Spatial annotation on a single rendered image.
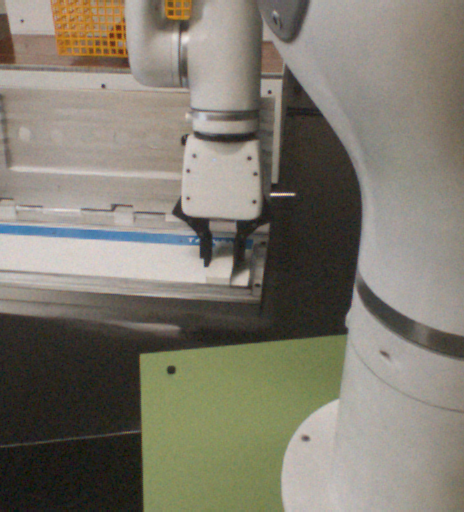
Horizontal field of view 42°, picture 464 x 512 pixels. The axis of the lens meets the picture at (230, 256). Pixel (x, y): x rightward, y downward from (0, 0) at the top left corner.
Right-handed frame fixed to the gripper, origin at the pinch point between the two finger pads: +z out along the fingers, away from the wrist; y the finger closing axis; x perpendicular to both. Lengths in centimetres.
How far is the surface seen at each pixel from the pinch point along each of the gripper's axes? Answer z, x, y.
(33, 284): 3.9, -6.1, -23.7
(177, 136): -12.7, 11.4, -8.2
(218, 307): 5.1, -6.5, 0.4
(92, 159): -8.8, 11.5, -21.0
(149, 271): 3.1, -1.2, -9.6
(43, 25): -27, 48, -42
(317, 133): -7, 56, 13
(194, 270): 2.9, -0.4, -3.7
